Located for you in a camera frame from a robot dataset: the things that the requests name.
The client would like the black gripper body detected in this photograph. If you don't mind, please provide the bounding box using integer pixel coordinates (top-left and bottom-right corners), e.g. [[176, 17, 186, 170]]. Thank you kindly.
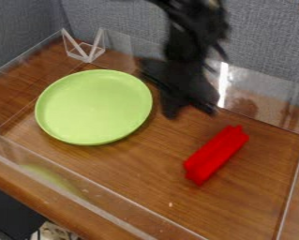
[[139, 58, 219, 103]]

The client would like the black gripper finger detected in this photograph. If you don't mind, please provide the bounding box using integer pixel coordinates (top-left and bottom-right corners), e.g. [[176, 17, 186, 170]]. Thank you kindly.
[[160, 94, 190, 119], [193, 91, 221, 115]]

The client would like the red rectangular block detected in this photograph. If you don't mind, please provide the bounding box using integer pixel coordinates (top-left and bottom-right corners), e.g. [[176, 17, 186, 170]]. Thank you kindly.
[[183, 126, 250, 186]]

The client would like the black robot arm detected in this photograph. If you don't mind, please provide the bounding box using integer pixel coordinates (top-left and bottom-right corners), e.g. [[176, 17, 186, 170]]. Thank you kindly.
[[140, 0, 230, 119]]

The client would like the green round plate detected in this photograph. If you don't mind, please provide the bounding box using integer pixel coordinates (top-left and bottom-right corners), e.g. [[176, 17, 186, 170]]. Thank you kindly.
[[35, 69, 152, 145]]

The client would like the clear acrylic corner bracket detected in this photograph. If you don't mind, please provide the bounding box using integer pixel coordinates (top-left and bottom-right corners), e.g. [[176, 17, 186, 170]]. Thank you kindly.
[[60, 28, 106, 63]]

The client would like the clear acrylic enclosure wall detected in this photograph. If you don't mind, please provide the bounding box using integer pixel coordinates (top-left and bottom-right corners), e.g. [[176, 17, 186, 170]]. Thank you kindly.
[[0, 35, 299, 240]]

